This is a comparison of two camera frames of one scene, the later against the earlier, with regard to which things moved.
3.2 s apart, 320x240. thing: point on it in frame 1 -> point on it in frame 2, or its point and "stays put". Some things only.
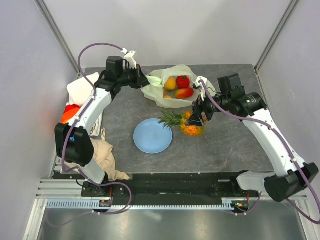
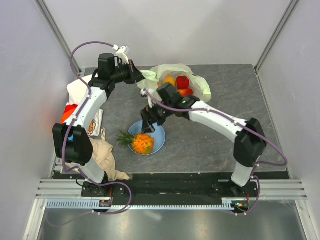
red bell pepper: [183, 82] stays put
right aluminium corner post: [276, 36] stays put
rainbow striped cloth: [69, 112] stays put
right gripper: [198, 106] -> [147, 113]
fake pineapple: [170, 120] -> [141, 144]
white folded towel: [79, 90] stays put
